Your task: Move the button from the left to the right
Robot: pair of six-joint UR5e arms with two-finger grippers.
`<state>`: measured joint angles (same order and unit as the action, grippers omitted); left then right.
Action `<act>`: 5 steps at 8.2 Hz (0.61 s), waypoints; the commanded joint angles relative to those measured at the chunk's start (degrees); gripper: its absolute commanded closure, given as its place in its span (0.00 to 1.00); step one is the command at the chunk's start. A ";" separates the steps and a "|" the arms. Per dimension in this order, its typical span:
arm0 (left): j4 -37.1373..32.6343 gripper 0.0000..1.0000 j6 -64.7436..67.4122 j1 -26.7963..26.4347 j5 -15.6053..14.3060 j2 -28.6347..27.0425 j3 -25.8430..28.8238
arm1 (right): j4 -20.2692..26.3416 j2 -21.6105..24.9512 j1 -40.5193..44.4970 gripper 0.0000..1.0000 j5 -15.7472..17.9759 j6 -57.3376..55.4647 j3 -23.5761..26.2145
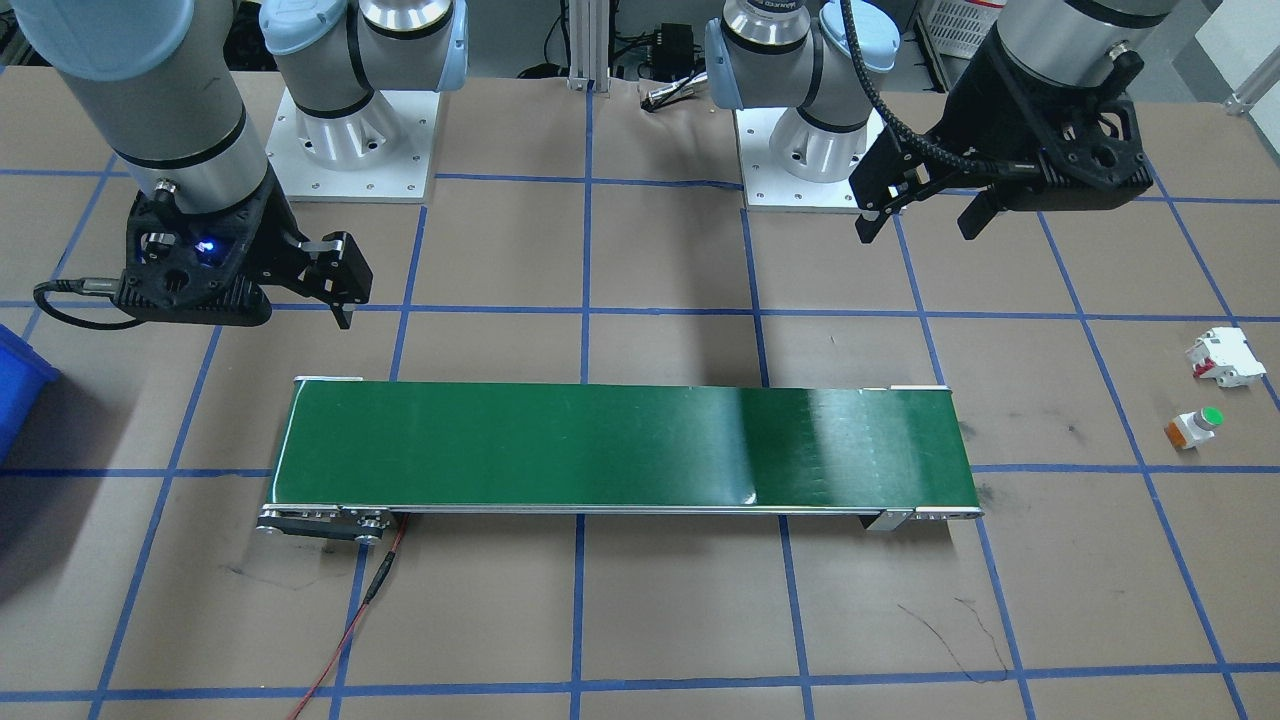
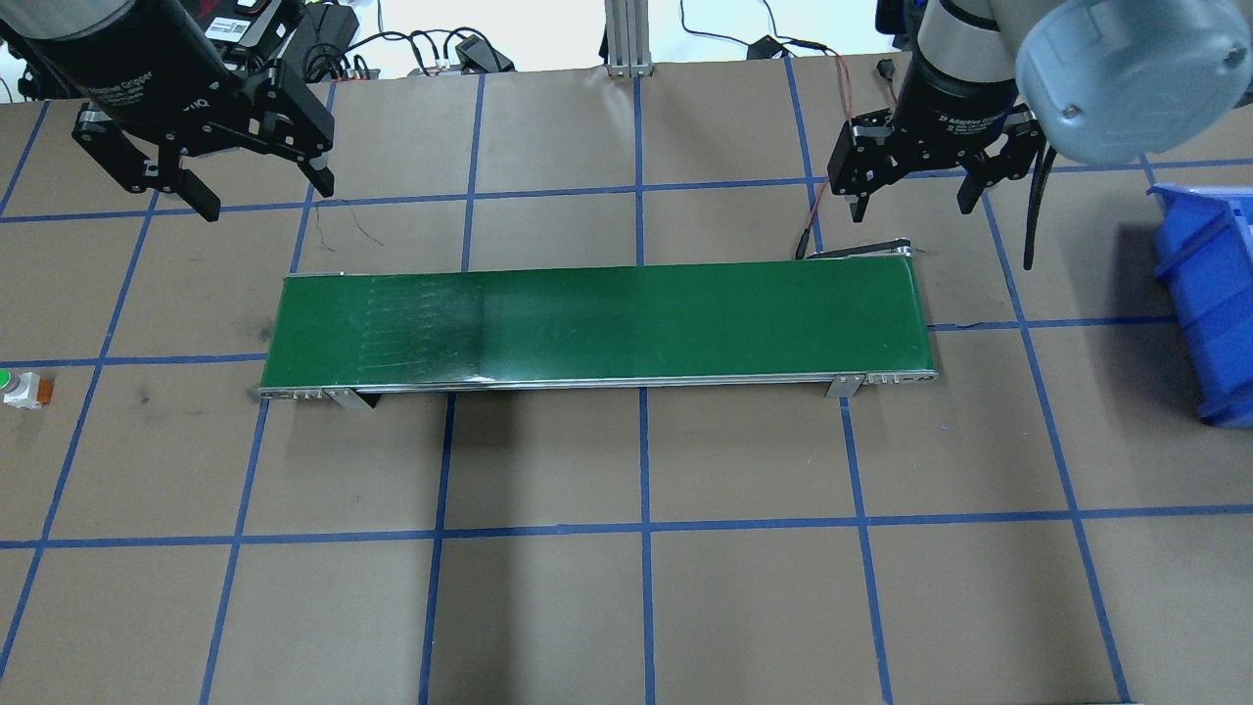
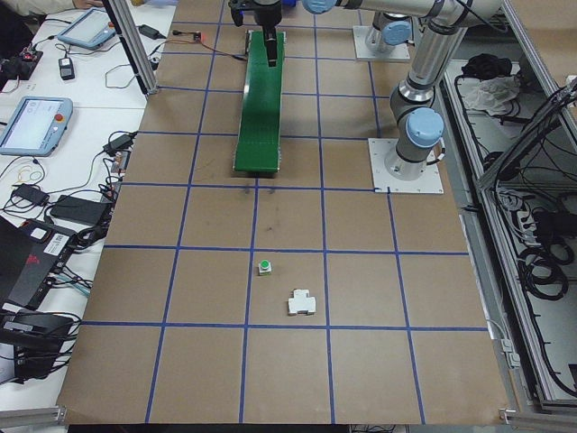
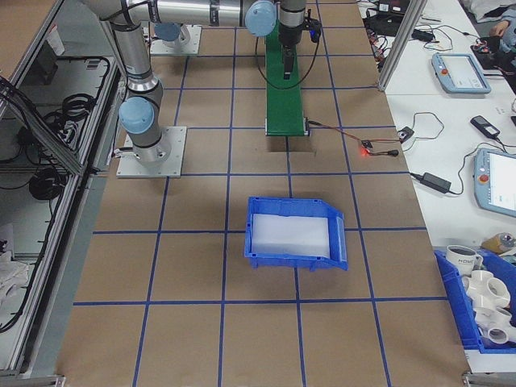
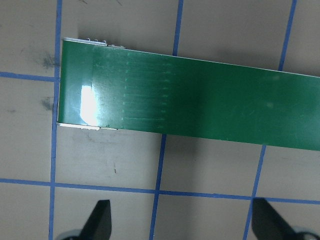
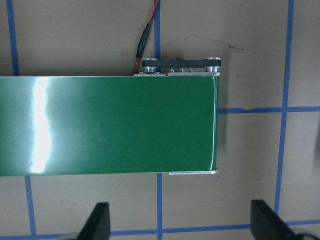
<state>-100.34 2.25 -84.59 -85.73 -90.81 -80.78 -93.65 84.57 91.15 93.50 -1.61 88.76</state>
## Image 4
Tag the forearm in light blue sleeve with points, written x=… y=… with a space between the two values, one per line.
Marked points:
x=511 y=16

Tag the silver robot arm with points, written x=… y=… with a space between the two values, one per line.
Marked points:
x=129 y=52
x=167 y=31

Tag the person bare hand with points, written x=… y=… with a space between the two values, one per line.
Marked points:
x=500 y=28

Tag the green conveyor belt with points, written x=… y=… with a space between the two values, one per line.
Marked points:
x=284 y=113

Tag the small board with red LED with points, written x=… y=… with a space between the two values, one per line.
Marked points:
x=367 y=144

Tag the small black power adapter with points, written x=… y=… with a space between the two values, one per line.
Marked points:
x=423 y=35

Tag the blue open-front storage bin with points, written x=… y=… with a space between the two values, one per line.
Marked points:
x=282 y=205

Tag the small sensor with red light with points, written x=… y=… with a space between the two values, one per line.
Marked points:
x=428 y=113

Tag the white foam pad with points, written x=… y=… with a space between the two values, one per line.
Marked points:
x=290 y=235

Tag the light blue teach pendant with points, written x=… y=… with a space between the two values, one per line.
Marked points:
x=500 y=181
x=459 y=74

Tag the black handheld remote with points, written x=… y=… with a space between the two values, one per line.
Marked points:
x=485 y=126

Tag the white mug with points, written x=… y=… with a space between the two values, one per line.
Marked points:
x=459 y=262

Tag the yellow tape roll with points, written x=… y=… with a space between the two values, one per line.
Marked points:
x=498 y=242

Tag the blue parts bin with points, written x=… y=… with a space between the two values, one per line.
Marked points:
x=455 y=306

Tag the white PVC pipe fitting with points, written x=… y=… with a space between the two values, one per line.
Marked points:
x=481 y=286
x=493 y=326

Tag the white crumpled cloth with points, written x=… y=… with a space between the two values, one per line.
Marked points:
x=10 y=278

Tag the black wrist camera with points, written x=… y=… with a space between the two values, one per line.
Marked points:
x=313 y=30

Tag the white square base plate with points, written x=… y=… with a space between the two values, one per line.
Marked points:
x=177 y=161
x=193 y=46

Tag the aluminium profile post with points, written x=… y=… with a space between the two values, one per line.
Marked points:
x=398 y=48

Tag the V-shaped metal bar frame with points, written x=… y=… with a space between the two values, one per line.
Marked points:
x=64 y=155

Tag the black box inside frame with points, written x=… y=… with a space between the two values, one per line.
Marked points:
x=46 y=64

